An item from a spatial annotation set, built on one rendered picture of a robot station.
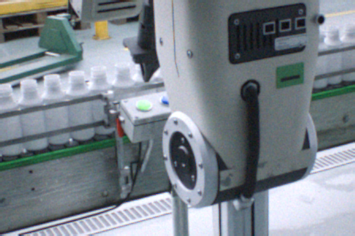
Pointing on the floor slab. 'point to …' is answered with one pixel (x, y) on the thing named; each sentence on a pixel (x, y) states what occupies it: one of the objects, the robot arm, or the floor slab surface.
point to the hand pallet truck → (66, 48)
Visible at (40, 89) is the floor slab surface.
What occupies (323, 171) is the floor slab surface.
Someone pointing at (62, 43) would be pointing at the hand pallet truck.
